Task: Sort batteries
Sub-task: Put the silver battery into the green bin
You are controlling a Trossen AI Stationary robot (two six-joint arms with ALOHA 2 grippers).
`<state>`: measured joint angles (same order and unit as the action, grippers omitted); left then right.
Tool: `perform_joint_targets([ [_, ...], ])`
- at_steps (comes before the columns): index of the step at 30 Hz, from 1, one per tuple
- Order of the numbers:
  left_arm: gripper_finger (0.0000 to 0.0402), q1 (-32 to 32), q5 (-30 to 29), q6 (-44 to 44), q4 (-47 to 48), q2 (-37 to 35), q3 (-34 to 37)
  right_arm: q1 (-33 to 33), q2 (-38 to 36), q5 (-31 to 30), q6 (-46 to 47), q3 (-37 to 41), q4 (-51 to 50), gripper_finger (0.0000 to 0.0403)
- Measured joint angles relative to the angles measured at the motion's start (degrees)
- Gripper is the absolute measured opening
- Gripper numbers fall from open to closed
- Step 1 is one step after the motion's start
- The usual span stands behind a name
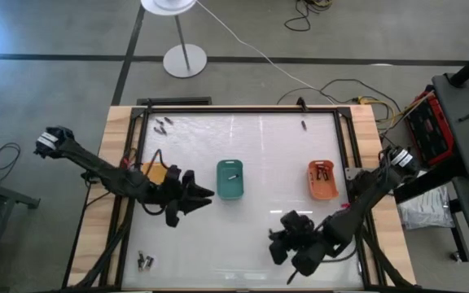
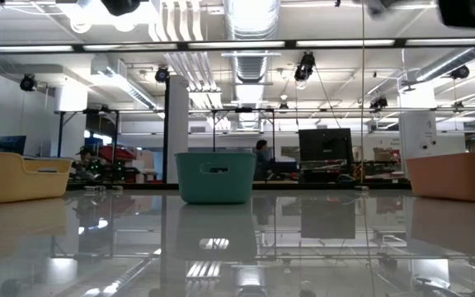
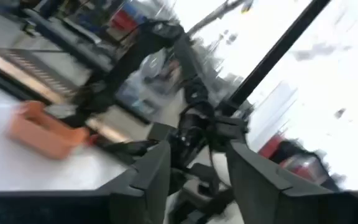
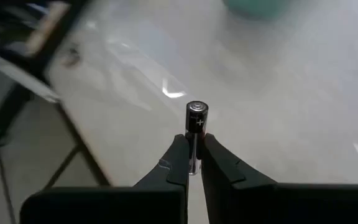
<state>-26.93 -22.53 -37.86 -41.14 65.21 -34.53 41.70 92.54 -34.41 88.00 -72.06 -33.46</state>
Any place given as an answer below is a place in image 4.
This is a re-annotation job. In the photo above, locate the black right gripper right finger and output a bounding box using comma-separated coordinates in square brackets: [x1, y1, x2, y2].
[201, 133, 358, 224]

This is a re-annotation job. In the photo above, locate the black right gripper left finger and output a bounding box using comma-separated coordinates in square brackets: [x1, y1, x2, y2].
[19, 134, 190, 224]

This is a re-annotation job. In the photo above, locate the black red battery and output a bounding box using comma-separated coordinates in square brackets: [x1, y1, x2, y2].
[184, 100, 209, 176]

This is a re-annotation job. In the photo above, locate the teal plastic bin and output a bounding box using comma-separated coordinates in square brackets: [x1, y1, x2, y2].
[222, 0, 291, 21]

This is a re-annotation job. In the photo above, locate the wooden table board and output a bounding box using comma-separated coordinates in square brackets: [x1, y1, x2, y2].
[26, 1, 71, 57]

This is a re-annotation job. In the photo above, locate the black metal table frame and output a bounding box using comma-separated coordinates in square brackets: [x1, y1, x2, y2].
[0, 0, 111, 187]

